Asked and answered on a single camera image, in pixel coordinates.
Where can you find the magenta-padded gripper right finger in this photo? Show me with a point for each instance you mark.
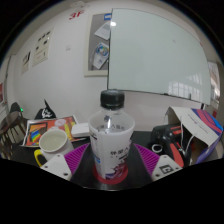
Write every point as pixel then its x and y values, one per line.
pixel 165 166

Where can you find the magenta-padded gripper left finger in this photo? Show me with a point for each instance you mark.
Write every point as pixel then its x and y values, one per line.
pixel 56 165

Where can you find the clear black-capped drink bottle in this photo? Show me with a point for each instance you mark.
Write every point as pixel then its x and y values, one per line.
pixel 111 143

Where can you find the black and red power tool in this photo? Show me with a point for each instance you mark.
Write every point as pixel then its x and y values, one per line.
pixel 166 136

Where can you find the colourful printed book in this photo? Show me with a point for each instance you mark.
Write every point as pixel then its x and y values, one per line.
pixel 35 133

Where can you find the flat white device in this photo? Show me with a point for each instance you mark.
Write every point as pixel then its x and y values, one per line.
pixel 80 130

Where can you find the black jacket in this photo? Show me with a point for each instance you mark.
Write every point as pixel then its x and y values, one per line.
pixel 45 113

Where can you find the blue and white cardboard box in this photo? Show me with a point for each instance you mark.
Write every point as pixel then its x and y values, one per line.
pixel 203 125

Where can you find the dark wooden chair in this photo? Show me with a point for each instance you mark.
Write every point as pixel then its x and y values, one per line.
pixel 11 126

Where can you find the large whiteboard on stand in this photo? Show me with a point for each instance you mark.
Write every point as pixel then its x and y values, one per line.
pixel 156 53

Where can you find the grey framed notice board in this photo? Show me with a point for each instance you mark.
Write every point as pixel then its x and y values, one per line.
pixel 95 40

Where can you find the small white wall poster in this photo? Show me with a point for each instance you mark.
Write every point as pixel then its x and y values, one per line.
pixel 26 62

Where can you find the large white wall poster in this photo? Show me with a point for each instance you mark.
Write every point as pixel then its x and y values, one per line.
pixel 42 46

